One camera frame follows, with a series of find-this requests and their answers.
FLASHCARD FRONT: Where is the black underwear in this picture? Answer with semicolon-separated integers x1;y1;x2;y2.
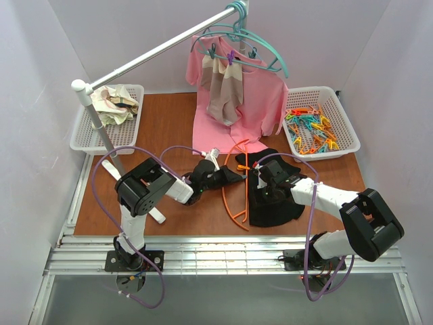
235;148;305;228

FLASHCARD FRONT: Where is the orange plastic hanger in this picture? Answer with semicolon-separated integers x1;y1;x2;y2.
221;139;250;232

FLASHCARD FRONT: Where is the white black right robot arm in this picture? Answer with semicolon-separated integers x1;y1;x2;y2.
255;160;405;267

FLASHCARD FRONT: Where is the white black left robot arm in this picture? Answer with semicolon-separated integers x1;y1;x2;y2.
114;158;246;271

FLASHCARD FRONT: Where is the beige brown underwear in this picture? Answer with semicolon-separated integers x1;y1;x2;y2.
200;56;244;126

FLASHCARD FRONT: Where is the teal clip hanger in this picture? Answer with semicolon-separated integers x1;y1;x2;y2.
193;29;268;74

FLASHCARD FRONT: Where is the teal plastic hanger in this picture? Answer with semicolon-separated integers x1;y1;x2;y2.
225;1;289;78

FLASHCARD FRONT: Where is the pile of colourful clothespins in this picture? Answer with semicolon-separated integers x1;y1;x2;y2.
284;104;340;155

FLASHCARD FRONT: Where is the white clothespin basket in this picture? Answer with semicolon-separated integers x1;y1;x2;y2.
282;86;361;161

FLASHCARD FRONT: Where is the pink t-shirt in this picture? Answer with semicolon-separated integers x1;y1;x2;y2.
185;36;288;153

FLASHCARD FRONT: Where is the pile of light clothes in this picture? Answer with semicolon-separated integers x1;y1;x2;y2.
90;85;139;127

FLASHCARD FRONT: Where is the purple clothespin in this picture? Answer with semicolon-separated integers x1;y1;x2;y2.
226;50;235;66

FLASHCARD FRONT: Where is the white clothes basket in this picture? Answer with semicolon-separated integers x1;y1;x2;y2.
70;84;144;156

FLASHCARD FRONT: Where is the white metal clothes rack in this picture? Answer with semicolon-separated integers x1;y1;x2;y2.
70;0;252;224

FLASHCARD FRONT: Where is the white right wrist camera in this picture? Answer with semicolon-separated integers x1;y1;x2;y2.
253;162;271;190

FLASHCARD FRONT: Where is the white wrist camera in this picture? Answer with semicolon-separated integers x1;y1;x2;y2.
253;162;271;190
201;148;220;171

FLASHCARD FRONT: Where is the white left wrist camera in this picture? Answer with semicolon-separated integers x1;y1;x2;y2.
201;148;220;171

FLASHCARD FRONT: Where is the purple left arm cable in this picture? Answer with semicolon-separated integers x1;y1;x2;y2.
91;145;207;309

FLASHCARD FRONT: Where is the aluminium rail frame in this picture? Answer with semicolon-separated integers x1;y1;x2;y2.
30;156;431;324

